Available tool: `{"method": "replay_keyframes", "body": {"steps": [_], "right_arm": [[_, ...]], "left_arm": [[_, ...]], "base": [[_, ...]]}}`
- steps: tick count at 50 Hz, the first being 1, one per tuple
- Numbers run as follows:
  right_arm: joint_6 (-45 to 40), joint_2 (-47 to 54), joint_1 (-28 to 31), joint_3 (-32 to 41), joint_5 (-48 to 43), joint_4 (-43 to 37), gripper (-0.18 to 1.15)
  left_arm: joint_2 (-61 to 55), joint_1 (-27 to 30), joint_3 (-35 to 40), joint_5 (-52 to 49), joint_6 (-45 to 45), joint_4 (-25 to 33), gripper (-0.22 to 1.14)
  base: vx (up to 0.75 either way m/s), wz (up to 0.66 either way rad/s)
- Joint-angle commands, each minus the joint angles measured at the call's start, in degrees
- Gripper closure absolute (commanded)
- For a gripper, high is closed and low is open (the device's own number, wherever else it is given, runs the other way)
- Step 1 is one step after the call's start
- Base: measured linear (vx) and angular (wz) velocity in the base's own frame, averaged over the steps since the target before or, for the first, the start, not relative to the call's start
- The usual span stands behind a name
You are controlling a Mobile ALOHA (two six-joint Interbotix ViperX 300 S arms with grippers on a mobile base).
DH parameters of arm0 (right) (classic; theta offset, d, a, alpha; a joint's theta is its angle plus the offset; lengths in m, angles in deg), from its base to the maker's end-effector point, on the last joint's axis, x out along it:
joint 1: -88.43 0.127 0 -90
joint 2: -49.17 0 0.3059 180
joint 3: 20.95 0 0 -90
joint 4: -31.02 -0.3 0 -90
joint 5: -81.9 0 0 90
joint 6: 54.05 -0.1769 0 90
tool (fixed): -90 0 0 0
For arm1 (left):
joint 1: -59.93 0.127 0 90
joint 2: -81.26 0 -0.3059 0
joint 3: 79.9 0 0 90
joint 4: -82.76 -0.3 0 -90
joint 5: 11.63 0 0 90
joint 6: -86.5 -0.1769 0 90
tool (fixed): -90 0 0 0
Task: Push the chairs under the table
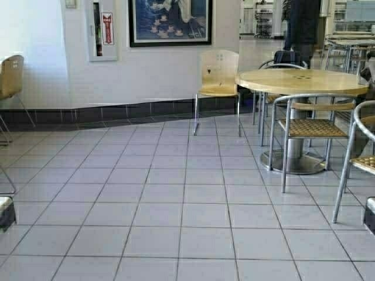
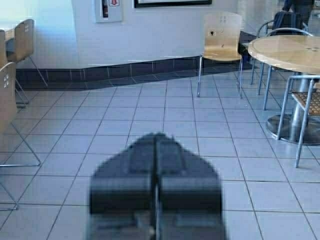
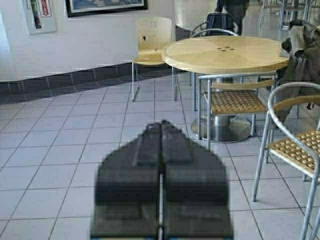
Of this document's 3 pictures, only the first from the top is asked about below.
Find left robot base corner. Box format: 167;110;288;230
0;196;16;232

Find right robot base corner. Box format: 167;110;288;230
363;197;375;234

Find round wooden table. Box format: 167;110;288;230
236;69;369;166

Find metal woven seat armchair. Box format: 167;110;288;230
262;94;357;193

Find metal armchair behind table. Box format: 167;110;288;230
258;60;307;146

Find standing person in dark clothes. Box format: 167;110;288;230
282;0;321;68

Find metal armchair at right edge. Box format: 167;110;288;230
332;100;374;224

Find background cafeteria tables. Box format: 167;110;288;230
325;33;374;75

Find plywood chair at left edge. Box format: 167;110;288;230
0;54;36;146

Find plywood chair by wall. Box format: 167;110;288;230
193;49;241;135

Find framed blue wall picture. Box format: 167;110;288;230
128;0;213;47

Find fire extinguisher wall cabinet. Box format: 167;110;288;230
84;0;118;62

